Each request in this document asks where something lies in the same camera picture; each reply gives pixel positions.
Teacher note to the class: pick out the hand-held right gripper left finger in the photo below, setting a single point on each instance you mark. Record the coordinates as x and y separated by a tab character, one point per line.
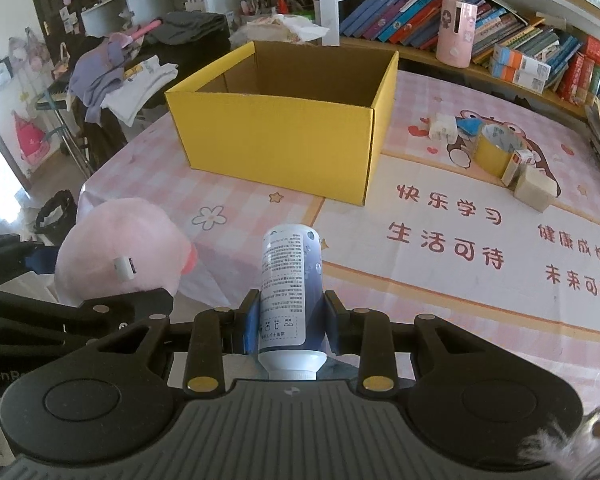
252	321

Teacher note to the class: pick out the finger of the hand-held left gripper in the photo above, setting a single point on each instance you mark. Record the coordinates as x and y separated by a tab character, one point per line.
130	302
40	260

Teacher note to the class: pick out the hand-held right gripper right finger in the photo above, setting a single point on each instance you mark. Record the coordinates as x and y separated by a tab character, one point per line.
330	322

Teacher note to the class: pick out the white blue spray bottle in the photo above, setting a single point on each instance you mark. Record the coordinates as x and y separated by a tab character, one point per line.
290	285

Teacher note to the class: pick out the pink plush toy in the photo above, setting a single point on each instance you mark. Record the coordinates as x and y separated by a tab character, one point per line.
115	235

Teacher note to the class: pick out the yellow cardboard box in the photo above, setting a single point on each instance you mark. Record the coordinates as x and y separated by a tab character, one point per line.
280	145

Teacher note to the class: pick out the white charger plug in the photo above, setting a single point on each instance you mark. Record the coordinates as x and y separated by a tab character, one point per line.
442	129

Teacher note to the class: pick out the yellow tape roll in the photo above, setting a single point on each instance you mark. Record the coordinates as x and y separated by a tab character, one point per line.
490	158

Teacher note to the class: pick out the black bag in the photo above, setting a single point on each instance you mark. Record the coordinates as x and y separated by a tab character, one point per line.
55	210

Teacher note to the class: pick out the pink checked printed table mat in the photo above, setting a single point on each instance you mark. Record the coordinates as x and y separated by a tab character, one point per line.
430	270

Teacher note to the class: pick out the metal clothes rack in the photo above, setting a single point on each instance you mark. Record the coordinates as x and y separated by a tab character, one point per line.
70	145

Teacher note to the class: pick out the pink hanging bag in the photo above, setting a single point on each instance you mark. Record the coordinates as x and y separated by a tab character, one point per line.
30	137

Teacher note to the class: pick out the purple garment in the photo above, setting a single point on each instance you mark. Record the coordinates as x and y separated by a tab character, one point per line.
97	72

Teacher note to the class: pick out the white printed garment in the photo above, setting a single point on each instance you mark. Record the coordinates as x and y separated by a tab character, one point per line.
140	82

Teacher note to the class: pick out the small orange white box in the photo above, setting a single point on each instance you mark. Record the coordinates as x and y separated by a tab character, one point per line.
515	167

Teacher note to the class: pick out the small blue plastic item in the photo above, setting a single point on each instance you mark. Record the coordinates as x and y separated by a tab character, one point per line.
469	125

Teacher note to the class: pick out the white cube block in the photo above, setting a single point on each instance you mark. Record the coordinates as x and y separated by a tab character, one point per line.
532	190

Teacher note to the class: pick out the pink stick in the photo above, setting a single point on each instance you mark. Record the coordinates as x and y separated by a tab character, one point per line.
145	29

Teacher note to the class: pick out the grey fluffy trinket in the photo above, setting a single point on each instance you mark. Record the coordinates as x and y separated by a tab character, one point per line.
555	449

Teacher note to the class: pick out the dark grey folded cloth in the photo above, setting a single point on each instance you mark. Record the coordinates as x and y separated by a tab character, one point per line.
190	27

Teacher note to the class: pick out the wooden shelf board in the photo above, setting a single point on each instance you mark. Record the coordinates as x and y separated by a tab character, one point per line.
410	55

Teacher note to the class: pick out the crumpled white paper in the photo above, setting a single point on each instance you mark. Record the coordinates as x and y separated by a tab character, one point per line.
290	27

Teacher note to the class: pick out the row of blue books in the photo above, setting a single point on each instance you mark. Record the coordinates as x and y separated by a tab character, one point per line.
385	15

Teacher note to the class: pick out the pink cylinder humidifier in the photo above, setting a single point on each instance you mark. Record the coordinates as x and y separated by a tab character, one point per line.
455	35

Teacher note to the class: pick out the pile of thin colourful books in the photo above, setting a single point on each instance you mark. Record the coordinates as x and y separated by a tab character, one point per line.
525	30

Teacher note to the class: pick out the row of red books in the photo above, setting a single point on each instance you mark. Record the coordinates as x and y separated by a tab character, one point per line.
587	70

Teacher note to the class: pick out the white shelf post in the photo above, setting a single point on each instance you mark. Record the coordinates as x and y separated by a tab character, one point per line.
330	0

